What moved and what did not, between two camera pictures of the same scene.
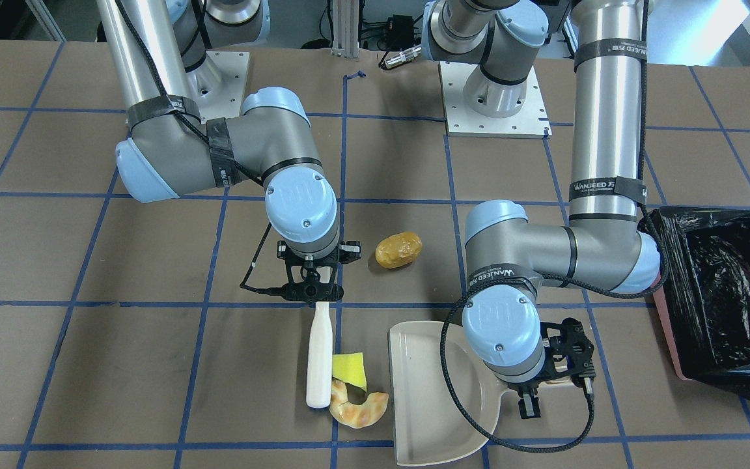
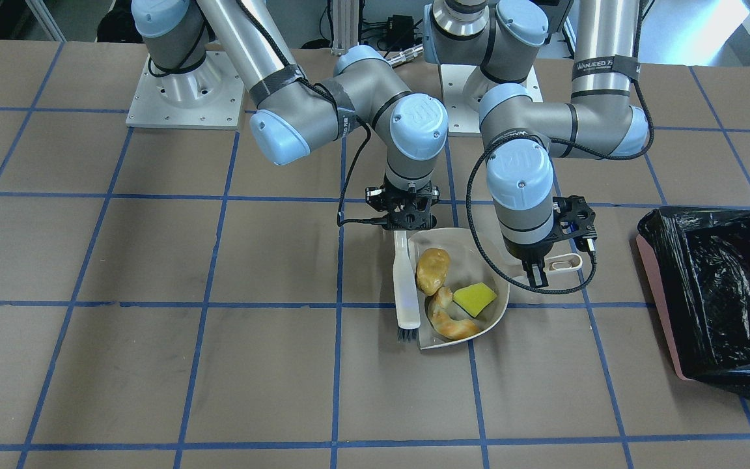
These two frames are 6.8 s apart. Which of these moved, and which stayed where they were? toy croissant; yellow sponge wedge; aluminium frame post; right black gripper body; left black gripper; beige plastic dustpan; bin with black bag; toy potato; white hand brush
Moved: beige plastic dustpan; right black gripper body; toy croissant; yellow sponge wedge; white hand brush; left black gripper; toy potato
Stayed: aluminium frame post; bin with black bag
